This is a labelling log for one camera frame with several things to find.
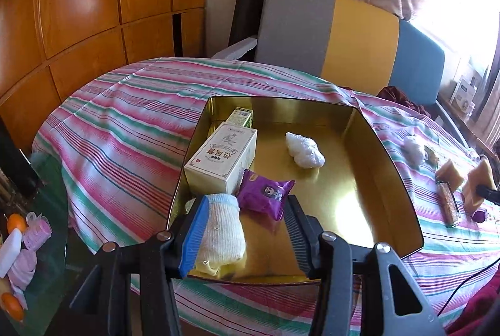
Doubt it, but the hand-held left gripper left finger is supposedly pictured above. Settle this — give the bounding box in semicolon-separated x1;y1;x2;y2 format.
51;195;210;336

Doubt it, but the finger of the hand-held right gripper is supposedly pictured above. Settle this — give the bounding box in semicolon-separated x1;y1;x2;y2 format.
475;184;500;206

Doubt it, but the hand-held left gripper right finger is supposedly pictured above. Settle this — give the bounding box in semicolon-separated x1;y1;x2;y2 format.
283;194;448;336

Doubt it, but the white knit sock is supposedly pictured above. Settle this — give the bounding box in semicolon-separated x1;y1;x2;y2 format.
187;193;248;277

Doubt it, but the purple snack packet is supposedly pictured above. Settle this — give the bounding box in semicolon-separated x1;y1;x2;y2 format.
236;168;296;222

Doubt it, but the gold tin box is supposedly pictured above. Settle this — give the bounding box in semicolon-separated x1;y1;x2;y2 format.
166;96;425;284

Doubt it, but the white medicine box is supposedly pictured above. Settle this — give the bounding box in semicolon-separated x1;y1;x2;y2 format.
183;121;259;195

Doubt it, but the white plastic bag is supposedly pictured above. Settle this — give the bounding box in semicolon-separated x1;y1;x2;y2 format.
285;131;326;168
402;135;427;165

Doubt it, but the small green box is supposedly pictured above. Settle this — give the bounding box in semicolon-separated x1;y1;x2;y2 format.
224;106;254;130

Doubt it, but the brown snack bar clear wrapper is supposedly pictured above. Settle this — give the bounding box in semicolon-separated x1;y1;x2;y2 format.
436;180;462;228

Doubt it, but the wooden sideboard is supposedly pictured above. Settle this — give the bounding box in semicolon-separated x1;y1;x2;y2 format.
437;86;500;167

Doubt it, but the striped beige curtain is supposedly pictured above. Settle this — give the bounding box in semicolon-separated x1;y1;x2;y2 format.
478;59;500;149

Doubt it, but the white carton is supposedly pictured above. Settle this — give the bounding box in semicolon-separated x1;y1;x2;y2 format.
449;75;478;115

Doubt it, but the maroon cloth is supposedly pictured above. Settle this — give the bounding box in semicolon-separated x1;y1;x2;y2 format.
445;280;500;336

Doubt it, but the dark red jacket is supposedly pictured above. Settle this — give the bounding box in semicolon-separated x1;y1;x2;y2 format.
377;85;430;117

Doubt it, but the striped tablecloth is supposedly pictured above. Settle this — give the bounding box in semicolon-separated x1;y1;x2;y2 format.
32;57;500;336

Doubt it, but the orange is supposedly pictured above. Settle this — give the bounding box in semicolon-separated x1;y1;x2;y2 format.
0;292;25;322
8;214;28;235

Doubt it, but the white block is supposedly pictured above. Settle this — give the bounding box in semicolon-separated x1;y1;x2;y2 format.
0;228;23;279

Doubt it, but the grey yellow blue chair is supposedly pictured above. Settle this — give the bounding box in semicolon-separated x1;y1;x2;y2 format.
211;0;469;149

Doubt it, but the black rolled mat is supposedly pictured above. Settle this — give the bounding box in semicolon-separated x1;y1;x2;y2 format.
228;0;273;48

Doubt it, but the wooden wardrobe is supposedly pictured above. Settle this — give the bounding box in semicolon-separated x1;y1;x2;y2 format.
0;0;208;154

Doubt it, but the black cable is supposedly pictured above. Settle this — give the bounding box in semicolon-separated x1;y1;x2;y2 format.
437;262;500;318

